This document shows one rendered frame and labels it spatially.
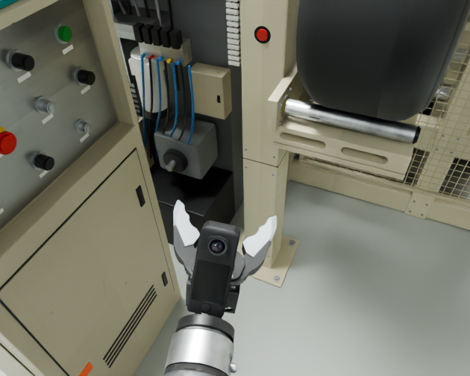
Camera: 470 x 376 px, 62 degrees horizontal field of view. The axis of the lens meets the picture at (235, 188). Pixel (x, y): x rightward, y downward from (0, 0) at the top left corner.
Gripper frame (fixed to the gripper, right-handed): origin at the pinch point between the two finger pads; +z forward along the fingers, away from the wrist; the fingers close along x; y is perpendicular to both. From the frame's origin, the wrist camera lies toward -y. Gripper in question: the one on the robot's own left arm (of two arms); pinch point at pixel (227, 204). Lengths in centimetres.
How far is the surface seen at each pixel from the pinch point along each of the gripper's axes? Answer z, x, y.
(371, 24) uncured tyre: 31.9, 20.0, -17.3
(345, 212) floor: 95, 56, 100
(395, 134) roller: 41, 37, 11
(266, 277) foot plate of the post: 53, 20, 104
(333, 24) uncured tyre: 33.9, 13.7, -15.4
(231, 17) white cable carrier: 64, -7, -1
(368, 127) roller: 43, 31, 12
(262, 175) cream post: 60, 9, 49
